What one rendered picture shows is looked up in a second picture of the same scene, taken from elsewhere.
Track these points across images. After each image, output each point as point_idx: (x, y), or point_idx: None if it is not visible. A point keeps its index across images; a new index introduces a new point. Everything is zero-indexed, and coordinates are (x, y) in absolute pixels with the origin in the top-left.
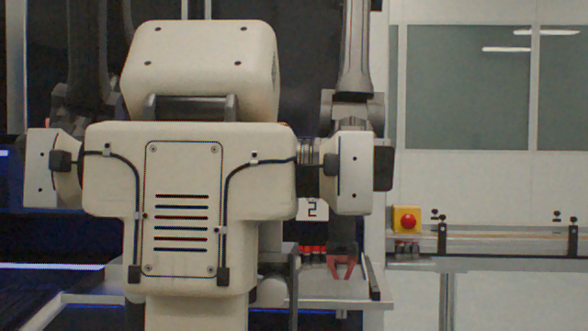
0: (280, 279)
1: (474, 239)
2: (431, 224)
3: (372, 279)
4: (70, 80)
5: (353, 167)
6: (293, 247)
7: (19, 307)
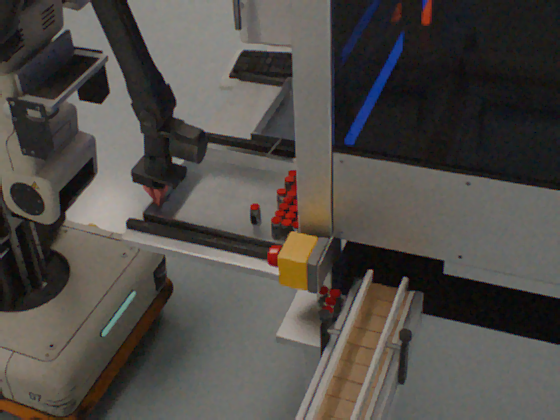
0: (7, 106)
1: (310, 381)
2: (346, 320)
3: (172, 228)
4: None
5: None
6: (22, 100)
7: (286, 70)
